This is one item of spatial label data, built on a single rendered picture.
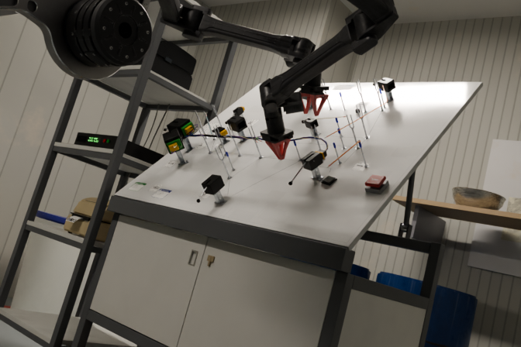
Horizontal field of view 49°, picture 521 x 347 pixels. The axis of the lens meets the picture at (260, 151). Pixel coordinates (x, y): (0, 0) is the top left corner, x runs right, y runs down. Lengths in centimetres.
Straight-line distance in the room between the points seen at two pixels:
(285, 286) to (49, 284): 252
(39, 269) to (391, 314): 270
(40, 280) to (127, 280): 182
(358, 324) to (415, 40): 357
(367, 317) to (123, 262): 103
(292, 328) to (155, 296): 63
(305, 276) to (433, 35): 352
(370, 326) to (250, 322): 37
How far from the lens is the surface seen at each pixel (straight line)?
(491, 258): 424
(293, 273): 180
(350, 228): 173
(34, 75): 477
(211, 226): 201
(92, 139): 279
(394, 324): 200
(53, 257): 408
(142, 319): 225
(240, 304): 191
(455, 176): 447
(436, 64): 488
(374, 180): 186
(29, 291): 416
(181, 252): 215
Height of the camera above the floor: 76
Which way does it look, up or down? 11 degrees up
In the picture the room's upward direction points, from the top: 16 degrees clockwise
